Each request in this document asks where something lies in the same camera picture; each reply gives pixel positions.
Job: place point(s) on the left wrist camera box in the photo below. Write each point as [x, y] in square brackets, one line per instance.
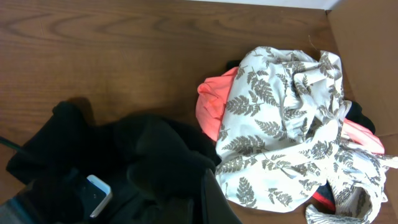
[96, 195]

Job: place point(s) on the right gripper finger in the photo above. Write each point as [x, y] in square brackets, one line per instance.
[215, 207]

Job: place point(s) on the black garment under pile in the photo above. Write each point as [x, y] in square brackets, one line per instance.
[324, 193]

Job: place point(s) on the black t-shirt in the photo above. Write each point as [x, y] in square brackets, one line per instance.
[154, 165]

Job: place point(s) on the white fern-print garment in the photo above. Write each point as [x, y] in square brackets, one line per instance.
[281, 138]

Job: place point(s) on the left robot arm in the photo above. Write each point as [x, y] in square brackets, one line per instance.
[44, 201]

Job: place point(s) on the coral pink garment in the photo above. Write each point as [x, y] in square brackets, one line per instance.
[213, 95]

